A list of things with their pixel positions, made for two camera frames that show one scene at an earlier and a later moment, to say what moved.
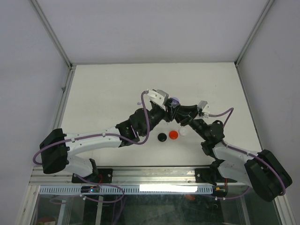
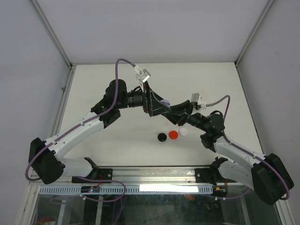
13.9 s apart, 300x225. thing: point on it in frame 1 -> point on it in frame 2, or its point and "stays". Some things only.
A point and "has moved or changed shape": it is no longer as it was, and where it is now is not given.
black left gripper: [168, 110] -> [151, 105]
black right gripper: [191, 111] stays
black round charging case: [162, 137] stays
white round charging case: [183, 131] stays
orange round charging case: [173, 135] stays
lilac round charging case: [175, 101] has moved or changed shape
